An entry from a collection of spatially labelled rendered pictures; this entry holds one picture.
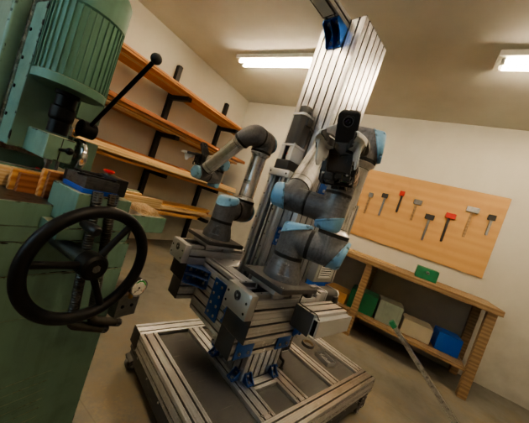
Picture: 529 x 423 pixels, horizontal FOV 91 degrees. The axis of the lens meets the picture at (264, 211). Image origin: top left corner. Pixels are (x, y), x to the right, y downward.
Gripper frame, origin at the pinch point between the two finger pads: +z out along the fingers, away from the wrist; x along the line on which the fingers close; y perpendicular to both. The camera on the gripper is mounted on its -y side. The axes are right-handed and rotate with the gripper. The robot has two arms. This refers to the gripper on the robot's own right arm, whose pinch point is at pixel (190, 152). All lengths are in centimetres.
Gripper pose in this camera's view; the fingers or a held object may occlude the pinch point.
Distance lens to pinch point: 188.8
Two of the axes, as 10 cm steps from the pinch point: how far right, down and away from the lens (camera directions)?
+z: -8.0, -2.9, 5.2
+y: -2.5, 9.6, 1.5
